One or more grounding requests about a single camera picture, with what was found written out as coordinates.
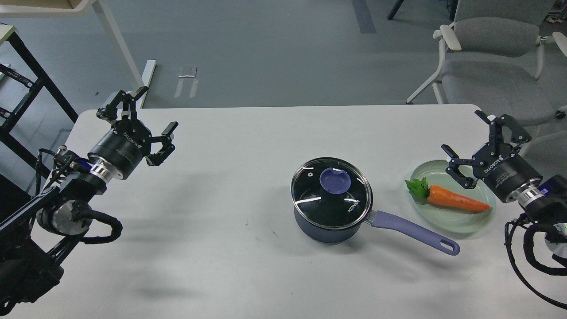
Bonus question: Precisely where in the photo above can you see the blue saucepan purple handle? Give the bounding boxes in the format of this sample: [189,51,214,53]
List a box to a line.
[292,195,461,256]

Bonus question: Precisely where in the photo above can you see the orange toy carrot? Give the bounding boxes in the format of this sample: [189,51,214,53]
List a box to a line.
[405,178,490,213]

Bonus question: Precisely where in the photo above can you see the grey office chair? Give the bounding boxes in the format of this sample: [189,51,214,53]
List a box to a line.
[406,0,566,145]

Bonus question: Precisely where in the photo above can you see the pale green plate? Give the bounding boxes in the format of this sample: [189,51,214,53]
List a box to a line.
[410,160,496,234]

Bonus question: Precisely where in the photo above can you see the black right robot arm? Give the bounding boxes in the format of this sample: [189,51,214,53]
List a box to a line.
[441,110,566,309]

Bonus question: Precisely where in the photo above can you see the white table frame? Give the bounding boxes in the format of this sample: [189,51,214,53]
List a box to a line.
[0,0,157,109]

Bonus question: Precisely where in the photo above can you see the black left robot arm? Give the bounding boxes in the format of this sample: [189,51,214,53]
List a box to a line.
[0,86,178,316]

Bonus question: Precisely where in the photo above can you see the black metal rack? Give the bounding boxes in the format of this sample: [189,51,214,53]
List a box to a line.
[0,24,78,178]

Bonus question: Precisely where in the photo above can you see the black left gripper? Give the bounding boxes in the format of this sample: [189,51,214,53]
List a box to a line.
[88,86,178,180]

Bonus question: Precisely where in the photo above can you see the glass pot lid purple knob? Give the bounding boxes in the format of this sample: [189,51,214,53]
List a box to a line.
[291,157,373,230]

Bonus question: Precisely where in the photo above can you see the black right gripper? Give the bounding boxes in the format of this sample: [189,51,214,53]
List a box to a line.
[441,110,542,202]

